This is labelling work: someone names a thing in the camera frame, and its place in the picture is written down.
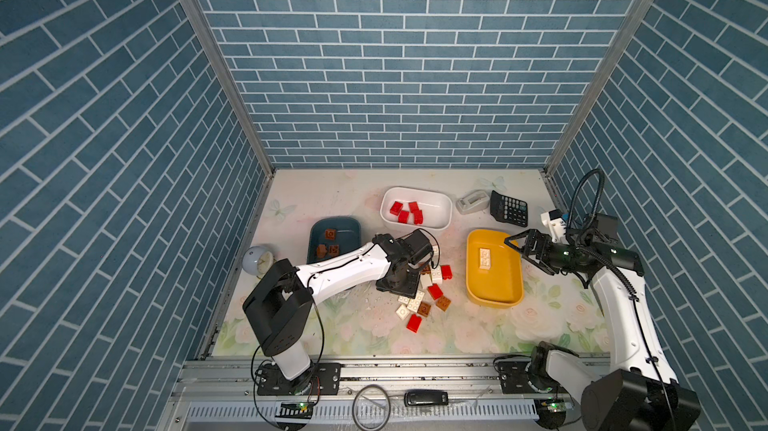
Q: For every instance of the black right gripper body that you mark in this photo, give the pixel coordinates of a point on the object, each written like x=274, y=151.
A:
x=556, y=255

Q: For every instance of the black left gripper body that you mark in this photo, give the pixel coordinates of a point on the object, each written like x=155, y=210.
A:
x=407, y=283

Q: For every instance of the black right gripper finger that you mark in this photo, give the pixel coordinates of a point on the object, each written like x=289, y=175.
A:
x=524, y=239
x=533, y=259

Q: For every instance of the red lego brick pair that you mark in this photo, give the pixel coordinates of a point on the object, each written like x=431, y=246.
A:
x=416, y=213

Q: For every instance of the cream long lego brick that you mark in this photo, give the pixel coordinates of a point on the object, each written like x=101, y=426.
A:
x=484, y=259

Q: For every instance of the cream lego plate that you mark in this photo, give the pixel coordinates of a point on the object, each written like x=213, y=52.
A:
x=412, y=304

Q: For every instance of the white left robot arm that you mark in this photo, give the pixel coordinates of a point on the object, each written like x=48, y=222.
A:
x=278, y=307

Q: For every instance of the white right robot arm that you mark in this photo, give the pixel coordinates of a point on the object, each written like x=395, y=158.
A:
x=640, y=391

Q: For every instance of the black desk calculator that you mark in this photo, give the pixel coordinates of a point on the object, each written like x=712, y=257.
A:
x=508, y=210

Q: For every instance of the white rounded lego brick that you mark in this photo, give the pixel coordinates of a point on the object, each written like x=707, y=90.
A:
x=436, y=277

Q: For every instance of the white plastic bin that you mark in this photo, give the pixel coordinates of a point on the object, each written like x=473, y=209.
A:
x=436, y=207

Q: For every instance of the yellow plastic bin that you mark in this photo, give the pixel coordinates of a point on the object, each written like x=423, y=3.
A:
x=502, y=286

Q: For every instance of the brown lego brick low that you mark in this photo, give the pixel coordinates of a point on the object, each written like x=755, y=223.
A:
x=424, y=309

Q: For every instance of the brown lego brick right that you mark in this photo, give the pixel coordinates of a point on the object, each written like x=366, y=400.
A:
x=443, y=303

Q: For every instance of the grey tape dispenser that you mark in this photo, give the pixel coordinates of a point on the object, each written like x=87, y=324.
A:
x=473, y=202

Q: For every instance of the red lego brick front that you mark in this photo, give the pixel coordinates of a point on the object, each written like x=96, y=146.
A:
x=414, y=323

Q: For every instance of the dark teal plastic bin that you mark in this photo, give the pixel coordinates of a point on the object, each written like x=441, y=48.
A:
x=348, y=237

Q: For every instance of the small round alarm clock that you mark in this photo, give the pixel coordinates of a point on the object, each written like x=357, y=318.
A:
x=257, y=260

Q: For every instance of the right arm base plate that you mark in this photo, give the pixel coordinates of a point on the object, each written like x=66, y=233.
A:
x=512, y=372

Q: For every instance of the black remote on rail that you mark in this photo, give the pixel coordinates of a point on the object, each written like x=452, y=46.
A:
x=425, y=397

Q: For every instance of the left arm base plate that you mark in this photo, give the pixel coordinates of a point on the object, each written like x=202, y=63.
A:
x=321, y=380

